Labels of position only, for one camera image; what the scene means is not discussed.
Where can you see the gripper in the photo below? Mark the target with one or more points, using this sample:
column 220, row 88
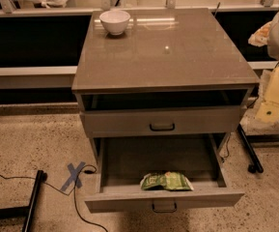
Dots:
column 269, row 108

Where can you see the green jalapeno chip bag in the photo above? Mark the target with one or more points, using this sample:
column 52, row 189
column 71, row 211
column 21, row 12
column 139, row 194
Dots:
column 172, row 181

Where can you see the closed grey top drawer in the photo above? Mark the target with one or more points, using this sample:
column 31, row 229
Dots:
column 144, row 122

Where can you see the grey drawer cabinet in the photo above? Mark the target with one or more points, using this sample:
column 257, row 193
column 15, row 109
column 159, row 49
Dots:
column 164, row 59

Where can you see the open grey middle drawer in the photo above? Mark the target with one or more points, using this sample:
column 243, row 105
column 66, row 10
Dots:
column 124, row 161

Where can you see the black stand leg right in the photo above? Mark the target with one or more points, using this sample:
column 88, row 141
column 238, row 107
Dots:
column 255, row 165

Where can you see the black stand leg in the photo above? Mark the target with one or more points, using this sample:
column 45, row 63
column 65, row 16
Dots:
column 255, row 165
column 26, row 212

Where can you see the white ceramic bowl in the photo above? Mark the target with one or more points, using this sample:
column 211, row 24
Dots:
column 115, row 22

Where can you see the blue tape cross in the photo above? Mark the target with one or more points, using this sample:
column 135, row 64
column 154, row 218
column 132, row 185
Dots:
column 73, row 178

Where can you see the black stand leg left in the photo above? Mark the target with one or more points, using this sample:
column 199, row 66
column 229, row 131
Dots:
column 26, row 212

